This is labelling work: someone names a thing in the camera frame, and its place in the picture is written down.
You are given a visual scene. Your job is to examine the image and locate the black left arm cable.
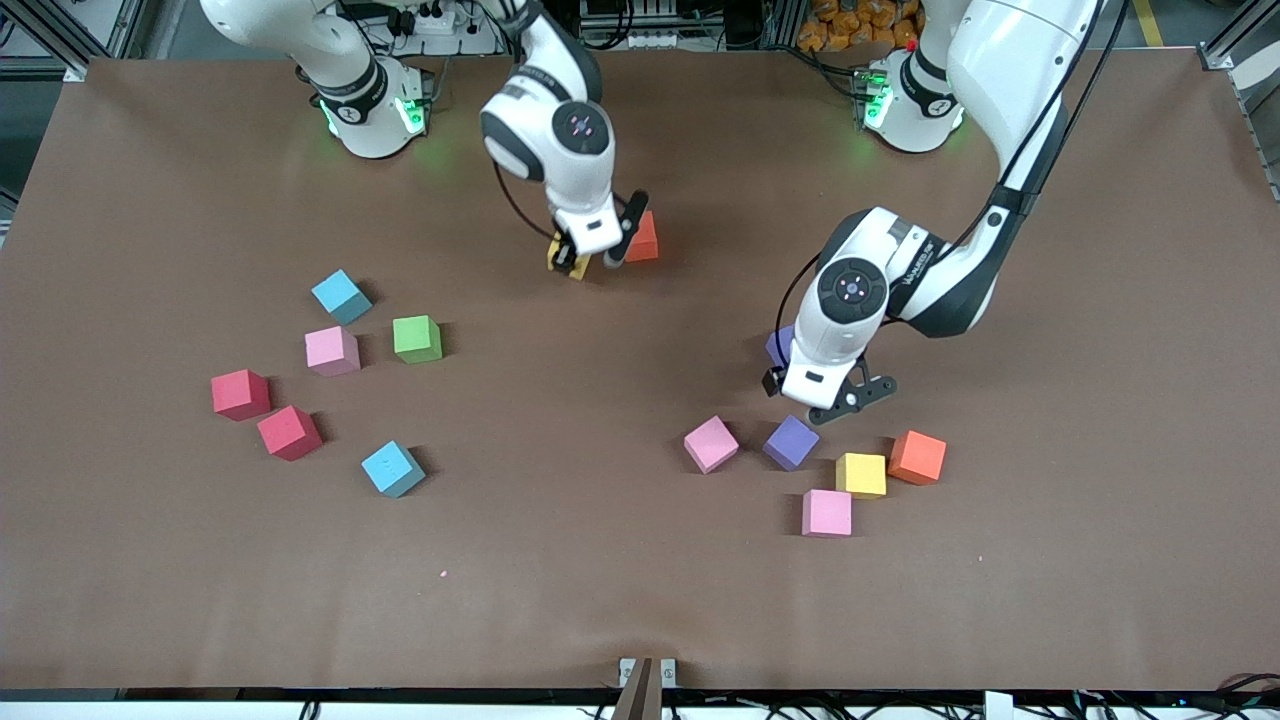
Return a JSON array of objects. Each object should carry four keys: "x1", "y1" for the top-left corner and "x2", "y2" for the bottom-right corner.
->
[{"x1": 772, "y1": 250, "x2": 826, "y2": 346}]

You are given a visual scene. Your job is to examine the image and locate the brown table cover sheet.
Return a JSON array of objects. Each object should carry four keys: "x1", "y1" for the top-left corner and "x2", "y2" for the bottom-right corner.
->
[{"x1": 0, "y1": 50, "x2": 1280, "y2": 693}]

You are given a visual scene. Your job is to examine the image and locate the metal mount bracket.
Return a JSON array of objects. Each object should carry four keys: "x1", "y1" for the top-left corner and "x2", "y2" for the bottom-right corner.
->
[{"x1": 618, "y1": 657, "x2": 678, "y2": 720}]

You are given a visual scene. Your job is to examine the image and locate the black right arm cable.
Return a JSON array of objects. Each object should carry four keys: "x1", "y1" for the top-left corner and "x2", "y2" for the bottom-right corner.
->
[{"x1": 493, "y1": 160, "x2": 553, "y2": 244}]

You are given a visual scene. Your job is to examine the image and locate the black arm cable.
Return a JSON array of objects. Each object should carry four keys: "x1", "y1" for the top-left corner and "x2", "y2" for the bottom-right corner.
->
[
  {"x1": 772, "y1": 250, "x2": 826, "y2": 346},
  {"x1": 493, "y1": 160, "x2": 553, "y2": 244}
]

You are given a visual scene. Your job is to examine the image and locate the aluminium frame post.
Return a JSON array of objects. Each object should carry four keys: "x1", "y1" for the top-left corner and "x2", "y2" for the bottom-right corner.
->
[{"x1": 757, "y1": 0, "x2": 801, "y2": 49}]

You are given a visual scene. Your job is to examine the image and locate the yellow foam cube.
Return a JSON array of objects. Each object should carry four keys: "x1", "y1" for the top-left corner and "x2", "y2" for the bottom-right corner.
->
[
  {"x1": 546, "y1": 238, "x2": 593, "y2": 282},
  {"x1": 835, "y1": 452, "x2": 888, "y2": 500}
]

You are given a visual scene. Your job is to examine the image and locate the red foam cube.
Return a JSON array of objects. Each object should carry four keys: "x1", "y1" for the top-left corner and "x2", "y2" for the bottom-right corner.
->
[
  {"x1": 256, "y1": 404, "x2": 324, "y2": 463},
  {"x1": 210, "y1": 368, "x2": 272, "y2": 422}
]

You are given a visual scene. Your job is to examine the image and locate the green foam cube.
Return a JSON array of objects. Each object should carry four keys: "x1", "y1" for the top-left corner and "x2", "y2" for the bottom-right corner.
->
[{"x1": 392, "y1": 314, "x2": 444, "y2": 365}]

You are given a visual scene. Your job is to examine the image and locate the orange foam cube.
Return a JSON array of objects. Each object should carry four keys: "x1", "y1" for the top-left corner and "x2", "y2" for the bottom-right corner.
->
[
  {"x1": 622, "y1": 210, "x2": 660, "y2": 264},
  {"x1": 888, "y1": 430, "x2": 948, "y2": 487}
]

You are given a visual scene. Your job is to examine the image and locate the pink foam cube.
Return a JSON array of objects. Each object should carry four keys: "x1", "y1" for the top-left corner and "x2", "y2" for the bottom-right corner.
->
[
  {"x1": 801, "y1": 488, "x2": 854, "y2": 539},
  {"x1": 304, "y1": 325, "x2": 362, "y2": 378},
  {"x1": 683, "y1": 415, "x2": 741, "y2": 475}
]

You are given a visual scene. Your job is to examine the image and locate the bag of orange items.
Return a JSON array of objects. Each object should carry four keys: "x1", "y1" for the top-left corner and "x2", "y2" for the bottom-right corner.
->
[{"x1": 797, "y1": 0, "x2": 926, "y2": 53}]

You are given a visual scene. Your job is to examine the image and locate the aluminium frame corner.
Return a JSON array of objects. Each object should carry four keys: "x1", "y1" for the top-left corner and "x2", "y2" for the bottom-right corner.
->
[
  {"x1": 0, "y1": 0, "x2": 166, "y2": 83},
  {"x1": 1195, "y1": 0, "x2": 1280, "y2": 201}
]

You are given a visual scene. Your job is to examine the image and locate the white power strip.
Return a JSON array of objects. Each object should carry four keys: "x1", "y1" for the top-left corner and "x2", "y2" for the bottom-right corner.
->
[{"x1": 385, "y1": 0, "x2": 496, "y2": 57}]

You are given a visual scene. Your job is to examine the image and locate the light blue foam cube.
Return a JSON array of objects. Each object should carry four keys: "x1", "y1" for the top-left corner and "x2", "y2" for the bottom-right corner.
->
[
  {"x1": 360, "y1": 440, "x2": 427, "y2": 499},
  {"x1": 310, "y1": 268, "x2": 374, "y2": 327}
]

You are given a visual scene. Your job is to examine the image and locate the white equipment box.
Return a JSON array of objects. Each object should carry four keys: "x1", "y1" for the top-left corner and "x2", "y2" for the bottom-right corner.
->
[{"x1": 598, "y1": 0, "x2": 701, "y2": 51}]

